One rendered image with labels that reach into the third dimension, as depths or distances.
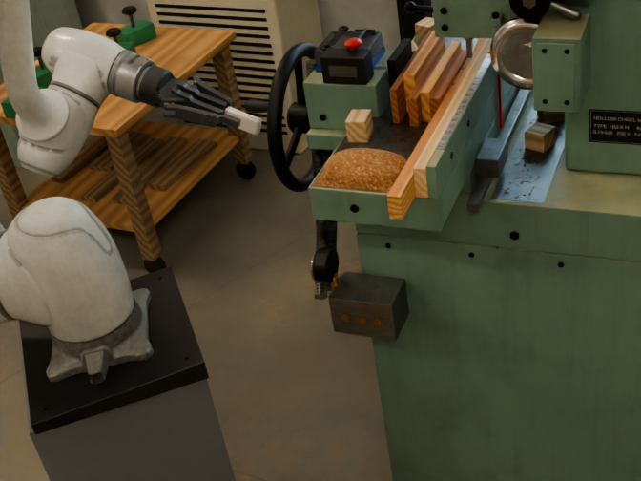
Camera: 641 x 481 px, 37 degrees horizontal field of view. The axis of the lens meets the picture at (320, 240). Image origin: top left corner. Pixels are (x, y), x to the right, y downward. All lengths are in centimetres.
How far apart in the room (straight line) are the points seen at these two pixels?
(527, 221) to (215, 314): 136
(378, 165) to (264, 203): 175
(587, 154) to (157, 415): 84
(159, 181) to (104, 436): 148
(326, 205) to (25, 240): 47
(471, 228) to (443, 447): 56
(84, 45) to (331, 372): 108
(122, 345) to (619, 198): 85
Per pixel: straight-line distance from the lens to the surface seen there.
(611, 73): 158
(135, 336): 169
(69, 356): 170
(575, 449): 193
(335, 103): 169
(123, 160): 275
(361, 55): 164
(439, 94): 162
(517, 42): 155
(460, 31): 168
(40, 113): 181
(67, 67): 190
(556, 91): 150
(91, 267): 159
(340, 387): 246
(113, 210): 301
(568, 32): 148
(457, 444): 201
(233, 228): 311
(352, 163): 149
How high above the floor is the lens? 168
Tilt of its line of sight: 34 degrees down
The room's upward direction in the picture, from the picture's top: 10 degrees counter-clockwise
